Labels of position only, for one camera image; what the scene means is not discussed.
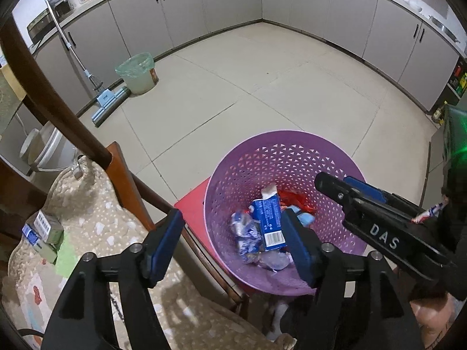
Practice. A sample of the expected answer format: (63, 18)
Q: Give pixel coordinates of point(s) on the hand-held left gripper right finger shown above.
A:
(301, 248)

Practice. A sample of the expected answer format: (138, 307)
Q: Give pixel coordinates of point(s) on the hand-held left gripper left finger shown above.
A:
(164, 248)

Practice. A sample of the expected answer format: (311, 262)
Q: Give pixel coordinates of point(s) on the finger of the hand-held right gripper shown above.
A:
(366, 191)
(334, 189)

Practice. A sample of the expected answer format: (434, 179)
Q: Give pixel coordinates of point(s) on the small light blue box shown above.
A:
(304, 218)

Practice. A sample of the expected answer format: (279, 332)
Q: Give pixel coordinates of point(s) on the clear plastic wrapper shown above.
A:
(273, 260)

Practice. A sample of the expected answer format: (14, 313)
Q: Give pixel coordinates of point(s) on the red wrapper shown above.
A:
(299, 200)

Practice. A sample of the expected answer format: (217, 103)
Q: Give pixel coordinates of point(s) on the torn blue and white box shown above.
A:
(268, 218)

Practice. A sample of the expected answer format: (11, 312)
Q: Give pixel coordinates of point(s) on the blue and white plastic package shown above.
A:
(244, 233)

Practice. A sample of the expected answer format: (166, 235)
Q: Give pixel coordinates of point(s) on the purple plastic basket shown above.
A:
(255, 160)

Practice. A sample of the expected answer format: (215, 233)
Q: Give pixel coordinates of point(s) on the red stool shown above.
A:
(189, 204)

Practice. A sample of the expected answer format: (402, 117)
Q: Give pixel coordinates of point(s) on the green paper sheet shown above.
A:
(67, 259)

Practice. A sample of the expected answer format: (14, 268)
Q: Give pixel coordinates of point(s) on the small silver object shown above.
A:
(76, 169)

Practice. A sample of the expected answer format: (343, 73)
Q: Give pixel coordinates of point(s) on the white box with barcode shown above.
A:
(47, 226)

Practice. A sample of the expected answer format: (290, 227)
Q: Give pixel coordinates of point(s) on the blue carton box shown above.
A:
(34, 242)

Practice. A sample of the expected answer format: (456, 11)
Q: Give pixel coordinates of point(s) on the black side rack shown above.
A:
(458, 84)

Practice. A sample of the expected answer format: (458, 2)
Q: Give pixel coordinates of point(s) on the flat mop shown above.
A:
(109, 102)

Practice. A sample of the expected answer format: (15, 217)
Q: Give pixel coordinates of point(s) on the white plastic bucket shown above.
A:
(40, 149)

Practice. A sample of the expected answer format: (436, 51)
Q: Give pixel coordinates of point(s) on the bin with green bag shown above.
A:
(137, 76)

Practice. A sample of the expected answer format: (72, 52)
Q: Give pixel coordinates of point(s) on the dark wooden chair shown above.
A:
(54, 102)

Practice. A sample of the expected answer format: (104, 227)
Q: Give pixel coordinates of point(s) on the grey kitchen cabinets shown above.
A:
(226, 0)

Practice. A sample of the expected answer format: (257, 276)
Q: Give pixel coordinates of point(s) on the countertop oven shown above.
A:
(40, 25)

